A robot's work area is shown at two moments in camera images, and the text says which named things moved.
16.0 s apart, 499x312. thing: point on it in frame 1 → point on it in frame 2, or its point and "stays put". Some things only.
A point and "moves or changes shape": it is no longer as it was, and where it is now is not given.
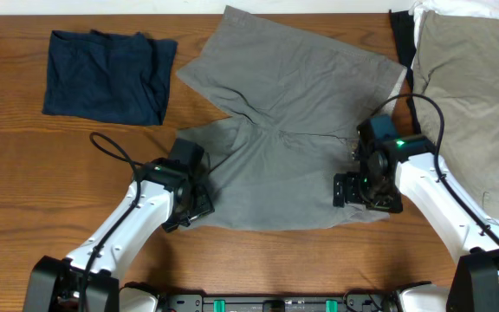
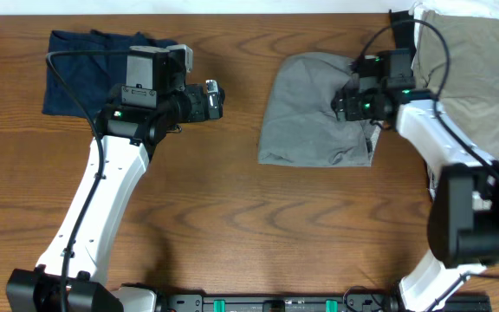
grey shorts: (295, 100) moves or changes shape
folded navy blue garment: (122, 78) stays put
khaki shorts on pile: (469, 63) stays put
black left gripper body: (198, 203) → (190, 107)
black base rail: (279, 302) stays put
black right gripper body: (365, 190) → (358, 105)
